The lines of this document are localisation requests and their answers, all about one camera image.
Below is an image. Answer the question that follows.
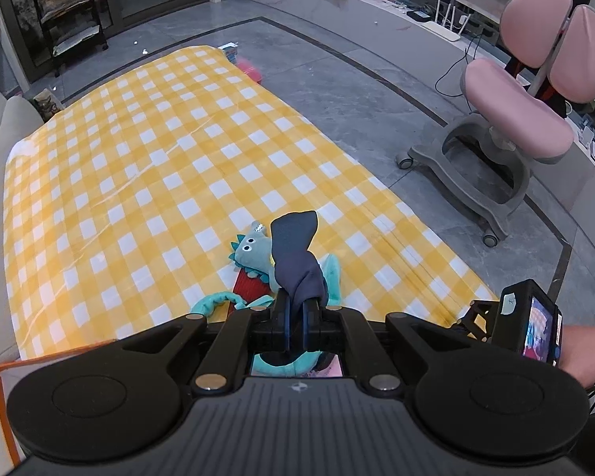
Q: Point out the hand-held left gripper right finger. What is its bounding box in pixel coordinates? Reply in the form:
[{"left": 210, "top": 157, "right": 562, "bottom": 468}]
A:
[{"left": 302, "top": 300, "right": 469, "bottom": 392}]

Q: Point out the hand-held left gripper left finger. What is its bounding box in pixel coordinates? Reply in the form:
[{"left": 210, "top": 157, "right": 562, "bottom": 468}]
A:
[{"left": 116, "top": 290, "right": 294, "bottom": 392}]

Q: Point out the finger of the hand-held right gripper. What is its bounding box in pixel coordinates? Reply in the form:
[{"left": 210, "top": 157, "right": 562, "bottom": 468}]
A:
[{"left": 453, "top": 300, "right": 501, "bottom": 344}]

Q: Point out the teal fleece piece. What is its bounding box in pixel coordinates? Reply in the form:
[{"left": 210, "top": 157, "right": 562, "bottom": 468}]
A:
[{"left": 320, "top": 253, "right": 342, "bottom": 305}]

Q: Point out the navy cloth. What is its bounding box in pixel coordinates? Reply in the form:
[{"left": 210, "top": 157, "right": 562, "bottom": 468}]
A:
[{"left": 270, "top": 211, "right": 328, "bottom": 308}]

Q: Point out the blue dragon plush toy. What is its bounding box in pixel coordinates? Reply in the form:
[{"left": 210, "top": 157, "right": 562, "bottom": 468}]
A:
[{"left": 228, "top": 222, "right": 278, "bottom": 283}]

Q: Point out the person's right forearm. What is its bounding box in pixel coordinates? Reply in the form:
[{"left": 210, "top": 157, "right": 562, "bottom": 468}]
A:
[{"left": 559, "top": 324, "right": 595, "bottom": 392}]

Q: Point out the yellow checked tablecloth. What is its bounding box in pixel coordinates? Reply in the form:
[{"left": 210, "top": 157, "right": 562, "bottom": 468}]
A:
[{"left": 2, "top": 44, "right": 501, "bottom": 363}]

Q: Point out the pink chair with grey base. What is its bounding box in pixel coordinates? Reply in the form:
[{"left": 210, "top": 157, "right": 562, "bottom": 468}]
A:
[{"left": 395, "top": 0, "right": 595, "bottom": 248}]

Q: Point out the white router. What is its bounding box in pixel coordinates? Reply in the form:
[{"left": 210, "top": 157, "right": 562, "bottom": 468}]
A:
[{"left": 421, "top": 2, "right": 469, "bottom": 43}]

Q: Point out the patterned bag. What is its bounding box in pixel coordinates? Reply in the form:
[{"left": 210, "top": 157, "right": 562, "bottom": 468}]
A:
[{"left": 32, "top": 89, "right": 63, "bottom": 122}]

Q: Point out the beige sofa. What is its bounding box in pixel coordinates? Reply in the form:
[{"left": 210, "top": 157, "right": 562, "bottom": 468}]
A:
[{"left": 0, "top": 89, "right": 45, "bottom": 159}]

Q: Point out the black shelf rack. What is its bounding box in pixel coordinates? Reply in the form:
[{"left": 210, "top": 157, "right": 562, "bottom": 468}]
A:
[{"left": 30, "top": 0, "right": 111, "bottom": 67}]

